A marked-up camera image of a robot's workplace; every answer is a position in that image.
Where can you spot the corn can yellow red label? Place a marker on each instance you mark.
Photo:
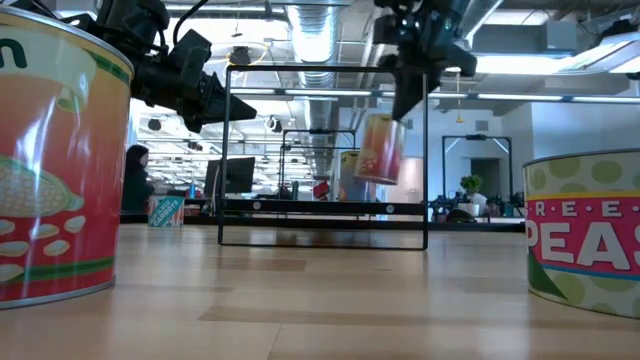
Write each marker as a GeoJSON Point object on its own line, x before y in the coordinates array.
{"type": "Point", "coordinates": [60, 175]}
{"type": "Point", "coordinates": [380, 150]}

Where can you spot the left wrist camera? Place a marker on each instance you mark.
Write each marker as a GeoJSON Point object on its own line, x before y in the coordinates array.
{"type": "Point", "coordinates": [192, 50]}

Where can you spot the potted green plant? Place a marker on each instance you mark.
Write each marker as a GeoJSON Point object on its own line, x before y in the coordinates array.
{"type": "Point", "coordinates": [471, 187]}

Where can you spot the black table frame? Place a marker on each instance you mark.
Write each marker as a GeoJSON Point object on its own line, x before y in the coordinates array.
{"type": "Point", "coordinates": [475, 226]}

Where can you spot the green peas can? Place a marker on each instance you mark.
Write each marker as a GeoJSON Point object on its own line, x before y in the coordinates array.
{"type": "Point", "coordinates": [585, 240]}

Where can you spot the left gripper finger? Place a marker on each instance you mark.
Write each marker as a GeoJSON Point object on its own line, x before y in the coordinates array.
{"type": "Point", "coordinates": [245, 105]}
{"type": "Point", "coordinates": [222, 107]}

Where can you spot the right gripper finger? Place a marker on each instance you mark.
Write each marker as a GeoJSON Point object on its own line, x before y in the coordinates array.
{"type": "Point", "coordinates": [407, 90]}

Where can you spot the silver ventilation duct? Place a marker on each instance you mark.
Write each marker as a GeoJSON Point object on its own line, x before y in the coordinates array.
{"type": "Point", "coordinates": [312, 40]}

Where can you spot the wooden shelf black metal frame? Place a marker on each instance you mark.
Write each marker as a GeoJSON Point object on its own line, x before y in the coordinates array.
{"type": "Point", "coordinates": [325, 207]}

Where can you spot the sliced carrots can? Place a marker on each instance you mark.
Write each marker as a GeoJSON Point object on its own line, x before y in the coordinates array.
{"type": "Point", "coordinates": [166, 212]}

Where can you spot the black computer monitor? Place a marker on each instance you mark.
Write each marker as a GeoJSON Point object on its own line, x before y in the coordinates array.
{"type": "Point", "coordinates": [240, 175]}

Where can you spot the ceiling light strip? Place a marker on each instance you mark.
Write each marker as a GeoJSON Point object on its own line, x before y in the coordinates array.
{"type": "Point", "coordinates": [325, 92]}
{"type": "Point", "coordinates": [520, 97]}

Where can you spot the person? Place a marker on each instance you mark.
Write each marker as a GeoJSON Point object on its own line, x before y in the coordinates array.
{"type": "Point", "coordinates": [136, 180]}

